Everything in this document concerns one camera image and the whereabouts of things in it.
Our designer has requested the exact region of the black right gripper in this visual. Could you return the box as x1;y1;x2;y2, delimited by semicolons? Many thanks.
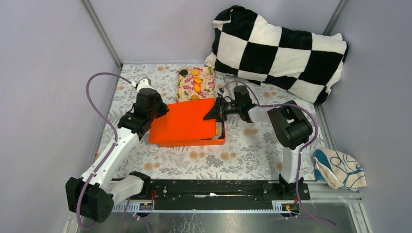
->
204;97;241;123

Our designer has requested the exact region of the orange box lid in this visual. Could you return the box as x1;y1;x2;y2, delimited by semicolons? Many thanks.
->
148;98;216;144

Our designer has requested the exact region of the floral cookie tray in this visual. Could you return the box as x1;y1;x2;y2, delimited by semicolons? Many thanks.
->
176;67;216;102

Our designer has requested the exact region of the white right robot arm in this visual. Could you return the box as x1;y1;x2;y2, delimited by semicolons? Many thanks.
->
204;85;313;200

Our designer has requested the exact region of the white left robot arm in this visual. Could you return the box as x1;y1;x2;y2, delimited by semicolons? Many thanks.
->
66;78;168;224

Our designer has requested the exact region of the orange cookie box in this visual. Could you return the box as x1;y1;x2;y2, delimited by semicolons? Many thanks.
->
158;121;226;147

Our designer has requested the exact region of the orange fish cookie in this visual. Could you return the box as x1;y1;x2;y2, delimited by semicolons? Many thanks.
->
193;77;202;85
194;84;201;93

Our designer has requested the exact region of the floral table mat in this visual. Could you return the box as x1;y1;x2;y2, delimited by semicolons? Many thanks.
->
90;63;326;181

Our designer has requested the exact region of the black sandwich cookie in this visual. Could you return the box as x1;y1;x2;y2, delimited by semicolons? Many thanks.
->
179;69;189;77

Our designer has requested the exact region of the checkered black white pillow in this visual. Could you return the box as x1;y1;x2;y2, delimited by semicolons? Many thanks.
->
205;5;348;104

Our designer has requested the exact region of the teal cream cloth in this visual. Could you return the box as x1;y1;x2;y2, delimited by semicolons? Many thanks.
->
313;148;367;191

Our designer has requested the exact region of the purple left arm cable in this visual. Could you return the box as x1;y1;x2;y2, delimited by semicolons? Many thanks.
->
75;72;152;233

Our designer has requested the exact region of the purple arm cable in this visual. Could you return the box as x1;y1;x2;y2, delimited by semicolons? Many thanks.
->
221;80;339;227
75;72;152;233

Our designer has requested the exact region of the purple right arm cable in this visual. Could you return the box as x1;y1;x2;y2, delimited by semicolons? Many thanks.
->
221;80;339;227

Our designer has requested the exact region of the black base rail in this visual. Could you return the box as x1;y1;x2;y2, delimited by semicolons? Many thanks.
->
131;179;310;212

